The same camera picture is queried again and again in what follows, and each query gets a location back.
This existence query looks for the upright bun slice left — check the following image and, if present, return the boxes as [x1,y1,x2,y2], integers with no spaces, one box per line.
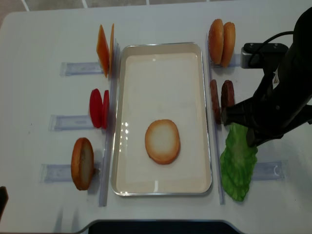
[71,137,94,191]

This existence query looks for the outer red tomato slice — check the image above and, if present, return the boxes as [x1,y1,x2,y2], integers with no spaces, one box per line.
[89,89,103,128]

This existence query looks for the bun slice on tray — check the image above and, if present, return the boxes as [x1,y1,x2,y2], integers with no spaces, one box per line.
[145,119,180,165]

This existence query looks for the inner orange cheese slice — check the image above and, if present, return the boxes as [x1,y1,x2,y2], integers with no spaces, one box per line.
[109,24,114,77]

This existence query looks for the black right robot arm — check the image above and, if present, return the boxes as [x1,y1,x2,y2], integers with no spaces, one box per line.
[221,8,312,147]

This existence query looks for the clear cheese pusher track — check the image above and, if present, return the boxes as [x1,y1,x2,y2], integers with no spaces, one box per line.
[60,62,103,77]

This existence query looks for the outer brown meat patty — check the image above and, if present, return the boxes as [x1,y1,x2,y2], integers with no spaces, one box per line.
[221,80,235,110]

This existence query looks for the dark robot base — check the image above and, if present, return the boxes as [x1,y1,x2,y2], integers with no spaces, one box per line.
[88,221,238,234]

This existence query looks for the black camera cable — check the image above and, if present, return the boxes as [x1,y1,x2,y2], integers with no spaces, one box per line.
[248,30,294,69]

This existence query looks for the inner red tomato slice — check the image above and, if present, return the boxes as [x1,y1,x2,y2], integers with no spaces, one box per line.
[101,90,109,129]

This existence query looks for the clear bun pusher track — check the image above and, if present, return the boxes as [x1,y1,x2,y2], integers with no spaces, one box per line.
[210,54,244,68]
[39,162,101,183]

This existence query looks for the clear lettuce pusher track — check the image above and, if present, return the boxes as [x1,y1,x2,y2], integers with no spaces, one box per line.
[252,160,289,181]

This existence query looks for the clear tomato pusher track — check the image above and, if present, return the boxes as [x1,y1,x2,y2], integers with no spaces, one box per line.
[48,115,95,132]

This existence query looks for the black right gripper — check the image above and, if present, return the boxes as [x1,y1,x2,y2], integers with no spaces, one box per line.
[219,46,312,148]

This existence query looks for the outer orange cheese slice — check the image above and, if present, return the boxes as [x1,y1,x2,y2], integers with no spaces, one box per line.
[96,25,109,77]

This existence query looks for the brown bun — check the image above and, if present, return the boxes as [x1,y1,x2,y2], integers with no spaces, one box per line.
[208,19,224,64]
[220,22,236,68]

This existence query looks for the red tomato slice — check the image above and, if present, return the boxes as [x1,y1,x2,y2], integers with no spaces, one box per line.
[89,89,103,128]
[101,90,109,129]

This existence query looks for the outer brown bun top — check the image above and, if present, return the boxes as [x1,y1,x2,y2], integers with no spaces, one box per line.
[220,22,236,68]

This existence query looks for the clear left bun pusher track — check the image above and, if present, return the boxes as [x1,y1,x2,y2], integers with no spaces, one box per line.
[39,162,101,183]

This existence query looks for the inner brown bun top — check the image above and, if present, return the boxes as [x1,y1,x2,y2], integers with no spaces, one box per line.
[208,19,224,64]

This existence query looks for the clear right bun pusher track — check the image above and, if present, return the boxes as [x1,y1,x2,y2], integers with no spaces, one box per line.
[210,54,244,68]

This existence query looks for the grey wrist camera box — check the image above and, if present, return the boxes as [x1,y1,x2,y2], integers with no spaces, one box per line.
[241,43,289,69]

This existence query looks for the green lettuce leaf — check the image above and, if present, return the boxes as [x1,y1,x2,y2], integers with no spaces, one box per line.
[220,123,258,202]

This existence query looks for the orange cheese slice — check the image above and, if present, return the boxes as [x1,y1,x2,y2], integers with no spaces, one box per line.
[96,25,109,77]
[109,24,114,77]

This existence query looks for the silver metal tray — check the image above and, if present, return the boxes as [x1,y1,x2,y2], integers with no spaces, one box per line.
[111,42,212,196]

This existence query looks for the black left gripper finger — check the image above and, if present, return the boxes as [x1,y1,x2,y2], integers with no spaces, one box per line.
[0,186,9,218]

